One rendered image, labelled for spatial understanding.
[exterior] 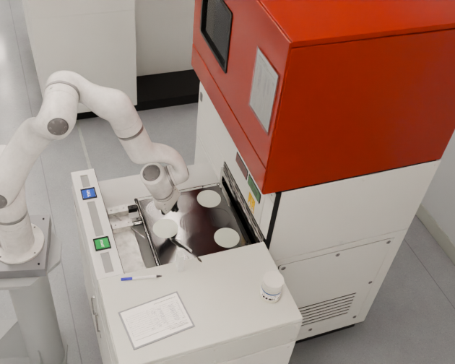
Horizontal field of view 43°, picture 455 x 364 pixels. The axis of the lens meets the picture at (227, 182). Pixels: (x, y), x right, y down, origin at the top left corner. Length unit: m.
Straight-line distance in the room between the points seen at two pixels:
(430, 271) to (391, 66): 1.97
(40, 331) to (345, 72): 1.68
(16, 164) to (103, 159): 2.01
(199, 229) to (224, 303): 0.40
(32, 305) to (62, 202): 1.24
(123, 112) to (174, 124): 2.42
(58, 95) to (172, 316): 0.79
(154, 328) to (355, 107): 0.95
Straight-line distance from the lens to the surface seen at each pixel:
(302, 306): 2.70
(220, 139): 2.43
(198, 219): 2.28
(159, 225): 2.26
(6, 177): 1.91
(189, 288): 2.00
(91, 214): 2.23
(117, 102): 1.71
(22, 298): 2.45
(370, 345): 3.17
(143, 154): 1.84
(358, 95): 1.83
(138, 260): 2.17
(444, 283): 3.58
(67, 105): 1.69
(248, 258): 2.10
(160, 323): 1.92
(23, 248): 2.23
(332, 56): 1.68
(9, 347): 2.94
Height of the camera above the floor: 2.61
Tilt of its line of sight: 44 degrees down
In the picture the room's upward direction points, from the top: 7 degrees clockwise
